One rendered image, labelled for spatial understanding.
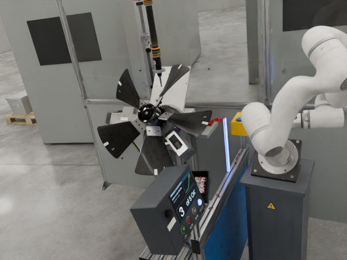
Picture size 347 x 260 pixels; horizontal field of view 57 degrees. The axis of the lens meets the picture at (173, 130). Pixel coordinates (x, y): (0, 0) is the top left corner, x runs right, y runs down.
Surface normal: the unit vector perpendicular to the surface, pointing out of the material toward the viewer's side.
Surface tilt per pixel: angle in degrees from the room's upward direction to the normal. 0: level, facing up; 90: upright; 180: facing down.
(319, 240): 0
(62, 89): 90
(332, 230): 0
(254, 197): 90
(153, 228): 90
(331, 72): 72
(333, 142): 90
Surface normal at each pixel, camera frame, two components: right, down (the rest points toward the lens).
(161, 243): -0.43, 0.43
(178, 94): -0.41, -0.25
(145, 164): 0.11, -0.27
